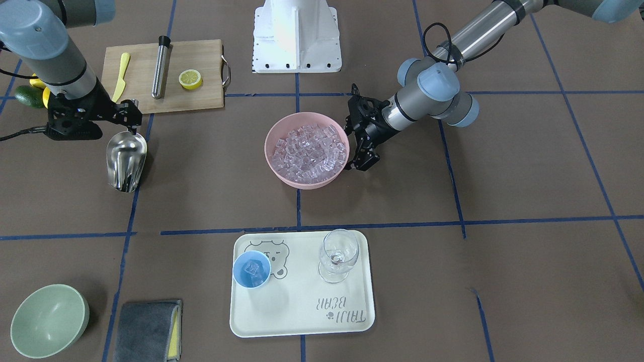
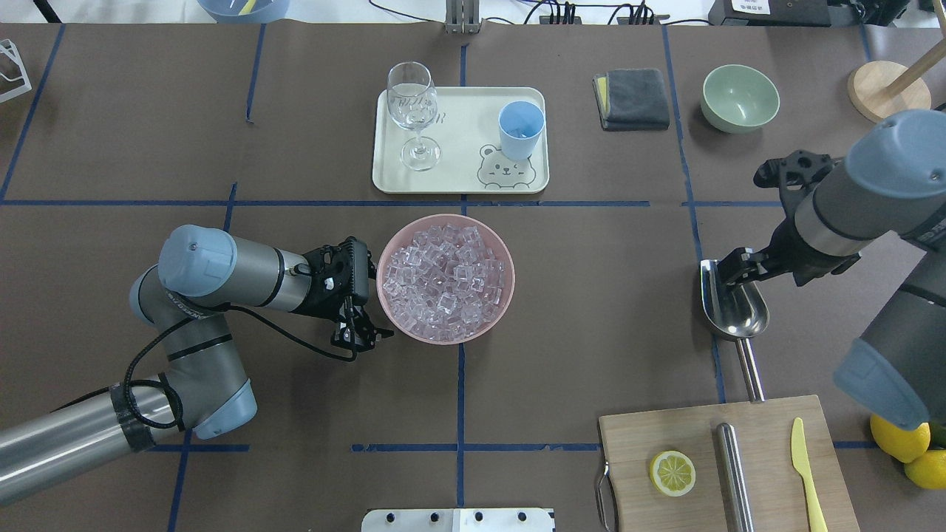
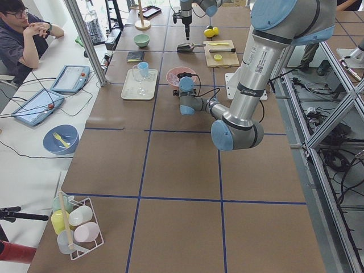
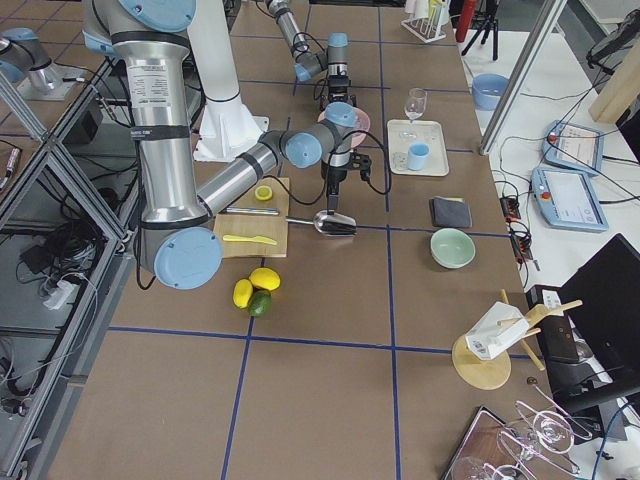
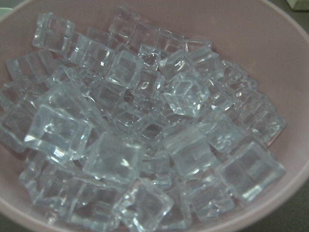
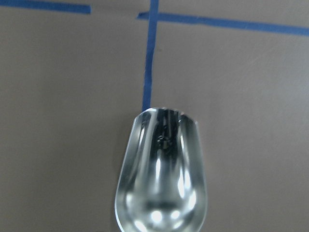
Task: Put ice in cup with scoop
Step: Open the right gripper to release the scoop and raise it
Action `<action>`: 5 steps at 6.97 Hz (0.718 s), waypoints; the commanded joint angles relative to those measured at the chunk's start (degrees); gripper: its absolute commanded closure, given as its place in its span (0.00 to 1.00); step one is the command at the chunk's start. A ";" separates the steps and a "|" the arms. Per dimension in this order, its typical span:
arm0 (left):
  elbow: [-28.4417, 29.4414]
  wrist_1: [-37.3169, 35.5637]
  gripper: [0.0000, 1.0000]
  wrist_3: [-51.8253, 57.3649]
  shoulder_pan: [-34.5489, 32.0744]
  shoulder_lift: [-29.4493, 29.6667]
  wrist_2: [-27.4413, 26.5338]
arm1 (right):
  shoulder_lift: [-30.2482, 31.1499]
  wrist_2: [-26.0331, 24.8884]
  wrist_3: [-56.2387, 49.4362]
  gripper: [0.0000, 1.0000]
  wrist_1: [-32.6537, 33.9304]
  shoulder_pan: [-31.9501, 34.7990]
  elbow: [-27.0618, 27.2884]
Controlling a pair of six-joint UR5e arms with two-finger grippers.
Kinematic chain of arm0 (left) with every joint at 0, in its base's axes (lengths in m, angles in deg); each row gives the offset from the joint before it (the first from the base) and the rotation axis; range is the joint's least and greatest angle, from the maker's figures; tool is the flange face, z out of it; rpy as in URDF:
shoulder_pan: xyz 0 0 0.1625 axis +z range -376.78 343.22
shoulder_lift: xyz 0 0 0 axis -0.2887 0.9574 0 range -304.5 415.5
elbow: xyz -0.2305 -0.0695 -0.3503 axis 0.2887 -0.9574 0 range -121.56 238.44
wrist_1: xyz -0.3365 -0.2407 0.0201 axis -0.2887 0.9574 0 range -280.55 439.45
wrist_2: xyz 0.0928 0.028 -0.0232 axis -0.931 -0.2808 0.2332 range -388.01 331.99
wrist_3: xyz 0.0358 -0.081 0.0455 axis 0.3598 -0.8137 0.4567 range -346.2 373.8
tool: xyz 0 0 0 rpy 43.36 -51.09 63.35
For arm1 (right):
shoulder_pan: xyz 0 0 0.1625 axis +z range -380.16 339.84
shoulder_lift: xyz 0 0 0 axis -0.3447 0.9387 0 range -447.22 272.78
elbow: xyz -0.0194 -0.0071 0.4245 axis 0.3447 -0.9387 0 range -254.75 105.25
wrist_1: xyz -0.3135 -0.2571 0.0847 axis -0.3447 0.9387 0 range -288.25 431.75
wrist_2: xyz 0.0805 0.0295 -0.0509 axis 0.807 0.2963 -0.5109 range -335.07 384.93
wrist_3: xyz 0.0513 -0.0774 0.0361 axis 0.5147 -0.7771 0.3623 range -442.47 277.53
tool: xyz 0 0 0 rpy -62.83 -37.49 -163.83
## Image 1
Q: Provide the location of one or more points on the pile of clear ice cubes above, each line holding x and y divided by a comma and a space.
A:
310, 154

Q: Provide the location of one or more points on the grey folded cloth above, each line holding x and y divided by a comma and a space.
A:
150, 331

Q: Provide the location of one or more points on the cream bear tray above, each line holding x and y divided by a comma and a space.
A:
295, 299

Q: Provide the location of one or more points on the lemon half slice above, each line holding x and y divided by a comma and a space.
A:
190, 79

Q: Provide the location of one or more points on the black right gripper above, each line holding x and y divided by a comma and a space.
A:
104, 108

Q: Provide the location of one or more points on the whole yellow lemon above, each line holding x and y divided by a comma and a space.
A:
46, 93

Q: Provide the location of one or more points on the ice cubes in blue cup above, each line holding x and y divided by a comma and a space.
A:
254, 272

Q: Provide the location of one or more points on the wooden cutting board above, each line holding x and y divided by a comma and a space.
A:
204, 56

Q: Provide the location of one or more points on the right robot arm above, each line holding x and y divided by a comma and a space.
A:
36, 31

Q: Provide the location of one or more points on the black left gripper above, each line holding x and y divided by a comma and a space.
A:
378, 122

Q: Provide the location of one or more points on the light blue plastic cup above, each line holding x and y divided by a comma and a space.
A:
238, 266

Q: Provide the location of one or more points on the stainless steel ice scoop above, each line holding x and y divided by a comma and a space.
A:
125, 157

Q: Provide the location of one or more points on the yellow plastic knife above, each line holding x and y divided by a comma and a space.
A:
121, 83

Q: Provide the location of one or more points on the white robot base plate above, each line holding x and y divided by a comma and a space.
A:
296, 37

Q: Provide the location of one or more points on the clear wine glass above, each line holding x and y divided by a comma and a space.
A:
338, 254

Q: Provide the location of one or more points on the pink bowl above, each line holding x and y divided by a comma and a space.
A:
294, 121

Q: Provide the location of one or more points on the green lime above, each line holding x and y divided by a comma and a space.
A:
29, 96

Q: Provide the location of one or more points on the green ceramic bowl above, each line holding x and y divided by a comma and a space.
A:
48, 321

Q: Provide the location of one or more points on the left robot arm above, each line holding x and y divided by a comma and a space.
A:
430, 87

